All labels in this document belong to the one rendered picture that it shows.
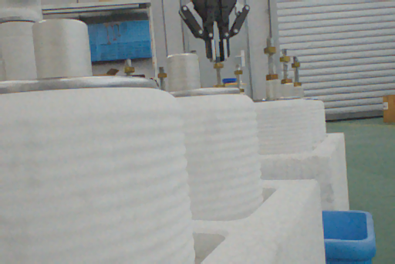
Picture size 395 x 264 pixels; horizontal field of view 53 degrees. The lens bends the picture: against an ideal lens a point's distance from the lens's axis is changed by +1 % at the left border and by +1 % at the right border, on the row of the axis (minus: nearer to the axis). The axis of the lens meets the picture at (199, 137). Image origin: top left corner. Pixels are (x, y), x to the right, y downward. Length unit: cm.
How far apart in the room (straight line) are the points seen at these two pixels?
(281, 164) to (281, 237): 31
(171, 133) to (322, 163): 36
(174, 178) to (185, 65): 13
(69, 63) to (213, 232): 11
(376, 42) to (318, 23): 91
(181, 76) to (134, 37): 559
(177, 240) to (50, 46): 9
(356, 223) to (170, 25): 563
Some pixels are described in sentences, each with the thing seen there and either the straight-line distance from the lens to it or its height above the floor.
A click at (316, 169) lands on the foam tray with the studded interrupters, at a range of 50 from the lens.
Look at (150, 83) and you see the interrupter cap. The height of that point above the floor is 25.
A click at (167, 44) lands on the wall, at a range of 594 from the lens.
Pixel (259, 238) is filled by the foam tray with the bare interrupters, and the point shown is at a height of 18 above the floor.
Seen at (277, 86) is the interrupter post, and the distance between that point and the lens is 57.
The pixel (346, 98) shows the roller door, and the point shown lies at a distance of 630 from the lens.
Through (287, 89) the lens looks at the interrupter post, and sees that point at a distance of 68.
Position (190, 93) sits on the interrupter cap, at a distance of 24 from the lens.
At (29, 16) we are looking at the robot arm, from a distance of 96.
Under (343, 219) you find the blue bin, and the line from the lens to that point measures 47.
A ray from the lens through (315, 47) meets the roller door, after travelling 621.
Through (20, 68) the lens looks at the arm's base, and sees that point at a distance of 93.
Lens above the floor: 24
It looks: 3 degrees down
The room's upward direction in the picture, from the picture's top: 5 degrees counter-clockwise
